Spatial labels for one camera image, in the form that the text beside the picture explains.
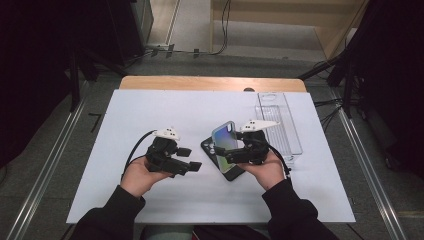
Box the wooden table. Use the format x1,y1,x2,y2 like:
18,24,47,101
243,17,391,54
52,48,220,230
118,75,308,94

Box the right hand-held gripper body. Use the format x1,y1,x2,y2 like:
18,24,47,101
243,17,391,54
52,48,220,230
229,118,281,166

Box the person's left hand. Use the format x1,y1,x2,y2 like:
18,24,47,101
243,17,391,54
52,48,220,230
119,155,175,199

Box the metal floor rail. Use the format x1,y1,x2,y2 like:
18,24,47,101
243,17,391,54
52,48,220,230
333,99,410,240
5,79,92,240

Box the white table board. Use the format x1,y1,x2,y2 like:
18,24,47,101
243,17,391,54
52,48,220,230
65,88,356,225

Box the black phone case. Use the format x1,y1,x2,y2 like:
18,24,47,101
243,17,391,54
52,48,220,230
200,136,247,183

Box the light wooden shelf unit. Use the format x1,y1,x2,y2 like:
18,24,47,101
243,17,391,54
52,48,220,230
209,0,370,62

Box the clear plastic rack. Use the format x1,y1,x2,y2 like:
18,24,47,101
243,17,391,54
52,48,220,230
254,92,304,168

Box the black cabinet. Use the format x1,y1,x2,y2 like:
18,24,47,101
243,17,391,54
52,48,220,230
106,0,155,66

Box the clear phone case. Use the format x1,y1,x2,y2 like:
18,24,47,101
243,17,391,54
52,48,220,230
211,120,240,174

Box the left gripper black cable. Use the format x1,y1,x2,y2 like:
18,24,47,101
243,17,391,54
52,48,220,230
122,129,158,178

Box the hanging black cables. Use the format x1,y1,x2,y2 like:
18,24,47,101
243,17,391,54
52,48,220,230
213,0,233,56

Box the black floor cables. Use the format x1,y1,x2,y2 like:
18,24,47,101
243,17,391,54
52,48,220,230
313,96,345,133

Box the person's right hand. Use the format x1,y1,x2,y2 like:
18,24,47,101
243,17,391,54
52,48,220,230
244,149,288,192

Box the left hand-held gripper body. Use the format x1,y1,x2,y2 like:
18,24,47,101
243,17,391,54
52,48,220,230
145,126,192,178

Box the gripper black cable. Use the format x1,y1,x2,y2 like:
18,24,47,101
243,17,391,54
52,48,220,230
265,143,293,184
122,129,158,178

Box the black metal stand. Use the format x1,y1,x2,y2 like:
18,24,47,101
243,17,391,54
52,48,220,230
297,49,355,120
66,49,101,113

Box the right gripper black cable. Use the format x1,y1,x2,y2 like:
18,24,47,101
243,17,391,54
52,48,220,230
265,143,293,184

